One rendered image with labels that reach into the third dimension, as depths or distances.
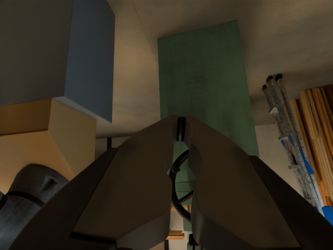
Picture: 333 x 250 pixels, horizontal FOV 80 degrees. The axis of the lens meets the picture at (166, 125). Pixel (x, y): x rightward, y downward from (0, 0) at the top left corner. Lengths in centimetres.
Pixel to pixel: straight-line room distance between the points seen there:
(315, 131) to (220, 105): 143
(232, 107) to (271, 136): 266
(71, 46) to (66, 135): 27
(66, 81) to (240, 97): 73
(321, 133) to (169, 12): 177
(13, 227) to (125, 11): 94
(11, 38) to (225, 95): 86
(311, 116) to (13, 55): 223
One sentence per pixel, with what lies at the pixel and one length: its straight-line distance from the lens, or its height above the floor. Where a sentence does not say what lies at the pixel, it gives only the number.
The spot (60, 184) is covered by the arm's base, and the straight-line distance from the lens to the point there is 71.
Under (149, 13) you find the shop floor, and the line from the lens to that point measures 112.
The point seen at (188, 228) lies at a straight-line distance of 131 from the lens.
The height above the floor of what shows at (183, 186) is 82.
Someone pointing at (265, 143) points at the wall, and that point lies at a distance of 357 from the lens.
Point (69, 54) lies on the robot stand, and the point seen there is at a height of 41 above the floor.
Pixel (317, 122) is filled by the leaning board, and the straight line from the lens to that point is 234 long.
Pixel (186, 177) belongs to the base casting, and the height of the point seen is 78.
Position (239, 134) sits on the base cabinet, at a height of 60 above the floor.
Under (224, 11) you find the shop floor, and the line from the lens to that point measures 117.
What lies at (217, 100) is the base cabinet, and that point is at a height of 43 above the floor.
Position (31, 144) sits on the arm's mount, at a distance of 69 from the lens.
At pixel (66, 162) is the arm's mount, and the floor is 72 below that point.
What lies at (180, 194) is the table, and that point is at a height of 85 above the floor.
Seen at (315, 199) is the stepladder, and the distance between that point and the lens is 180.
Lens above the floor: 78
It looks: 15 degrees down
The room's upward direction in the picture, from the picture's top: 177 degrees clockwise
